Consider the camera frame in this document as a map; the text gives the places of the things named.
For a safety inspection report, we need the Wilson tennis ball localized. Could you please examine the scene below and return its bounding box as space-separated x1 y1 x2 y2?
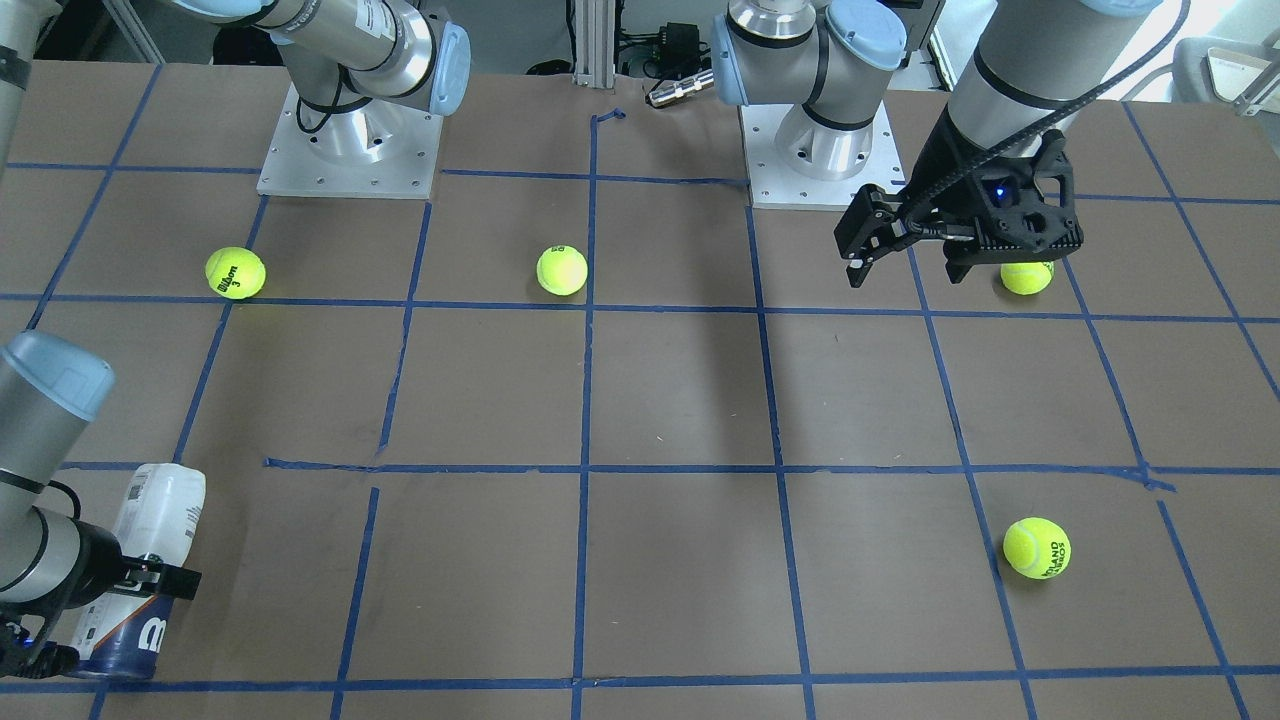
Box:
204 247 268 300

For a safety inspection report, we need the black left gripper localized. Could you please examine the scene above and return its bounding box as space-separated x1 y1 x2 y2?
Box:
835 108 1011 290

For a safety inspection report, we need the tennis ball near left gripper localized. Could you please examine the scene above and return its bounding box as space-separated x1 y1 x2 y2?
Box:
998 263 1055 297

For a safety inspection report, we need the white blue tennis ball can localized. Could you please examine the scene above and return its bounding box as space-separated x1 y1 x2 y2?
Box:
68 462 206 682

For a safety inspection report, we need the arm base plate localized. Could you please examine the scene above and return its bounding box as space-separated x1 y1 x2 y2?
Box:
740 104 906 211
256 86 445 200

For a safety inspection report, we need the aluminium frame post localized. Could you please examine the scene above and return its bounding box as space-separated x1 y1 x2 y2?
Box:
570 0 617 91

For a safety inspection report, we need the silver metal cylinder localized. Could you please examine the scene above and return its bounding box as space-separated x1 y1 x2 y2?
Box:
645 69 716 109

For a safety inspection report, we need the centre tennis ball with print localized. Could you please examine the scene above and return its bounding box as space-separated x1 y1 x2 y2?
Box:
535 245 589 297

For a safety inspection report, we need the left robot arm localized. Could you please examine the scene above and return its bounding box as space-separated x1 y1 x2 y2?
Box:
710 1 1156 288

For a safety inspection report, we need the tennis ball front corner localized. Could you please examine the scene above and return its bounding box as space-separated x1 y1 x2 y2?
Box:
1001 518 1073 580

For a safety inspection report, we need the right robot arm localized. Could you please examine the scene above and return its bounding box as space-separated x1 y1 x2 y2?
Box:
1 1 471 682

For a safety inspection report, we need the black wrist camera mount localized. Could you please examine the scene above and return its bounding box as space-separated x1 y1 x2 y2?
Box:
947 128 1084 266

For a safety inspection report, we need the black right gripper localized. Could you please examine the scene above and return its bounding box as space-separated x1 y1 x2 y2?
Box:
1 520 202 679

